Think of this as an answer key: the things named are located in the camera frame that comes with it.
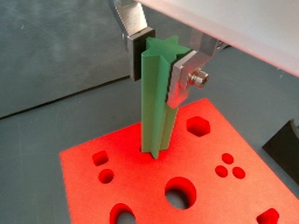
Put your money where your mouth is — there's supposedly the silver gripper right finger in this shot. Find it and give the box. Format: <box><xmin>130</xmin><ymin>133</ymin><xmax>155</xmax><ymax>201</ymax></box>
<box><xmin>167</xmin><ymin>33</ymin><xmax>223</xmax><ymax>109</ymax></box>

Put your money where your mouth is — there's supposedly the green star-shaped peg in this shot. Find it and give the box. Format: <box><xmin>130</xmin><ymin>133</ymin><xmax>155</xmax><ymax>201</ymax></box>
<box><xmin>142</xmin><ymin>36</ymin><xmax>191</xmax><ymax>158</ymax></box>

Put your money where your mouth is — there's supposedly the red shape-sorter board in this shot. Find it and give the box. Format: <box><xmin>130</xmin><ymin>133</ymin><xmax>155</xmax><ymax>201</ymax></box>
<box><xmin>60</xmin><ymin>100</ymin><xmax>299</xmax><ymax>224</ymax></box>

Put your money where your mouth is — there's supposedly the grey bin wall panel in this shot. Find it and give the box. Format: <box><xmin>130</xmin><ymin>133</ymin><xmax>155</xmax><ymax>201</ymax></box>
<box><xmin>0</xmin><ymin>0</ymin><xmax>128</xmax><ymax>118</ymax></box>

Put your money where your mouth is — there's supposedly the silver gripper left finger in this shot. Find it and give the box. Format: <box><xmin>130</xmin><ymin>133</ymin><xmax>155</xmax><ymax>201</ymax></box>
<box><xmin>112</xmin><ymin>0</ymin><xmax>155</xmax><ymax>81</ymax></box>

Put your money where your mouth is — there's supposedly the black bracket block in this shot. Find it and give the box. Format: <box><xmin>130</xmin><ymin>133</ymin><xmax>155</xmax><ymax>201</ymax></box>
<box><xmin>263</xmin><ymin>119</ymin><xmax>299</xmax><ymax>185</ymax></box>

